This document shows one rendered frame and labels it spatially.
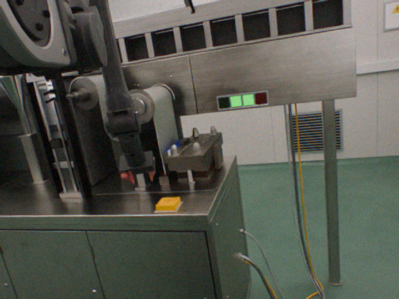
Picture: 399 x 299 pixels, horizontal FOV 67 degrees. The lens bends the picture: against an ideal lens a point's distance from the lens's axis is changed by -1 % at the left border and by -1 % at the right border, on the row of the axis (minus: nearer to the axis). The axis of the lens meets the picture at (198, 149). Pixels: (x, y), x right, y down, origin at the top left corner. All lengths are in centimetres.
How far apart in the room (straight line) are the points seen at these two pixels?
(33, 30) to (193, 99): 132
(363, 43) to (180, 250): 324
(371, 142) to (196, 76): 290
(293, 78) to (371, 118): 260
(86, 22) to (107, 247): 99
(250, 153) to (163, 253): 297
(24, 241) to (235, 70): 122
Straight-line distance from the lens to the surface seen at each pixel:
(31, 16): 30
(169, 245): 118
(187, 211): 107
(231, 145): 403
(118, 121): 82
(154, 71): 163
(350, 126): 400
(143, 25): 166
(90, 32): 46
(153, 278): 130
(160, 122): 135
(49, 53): 31
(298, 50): 150
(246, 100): 151
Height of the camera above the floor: 137
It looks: 15 degrees down
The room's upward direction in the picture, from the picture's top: 9 degrees counter-clockwise
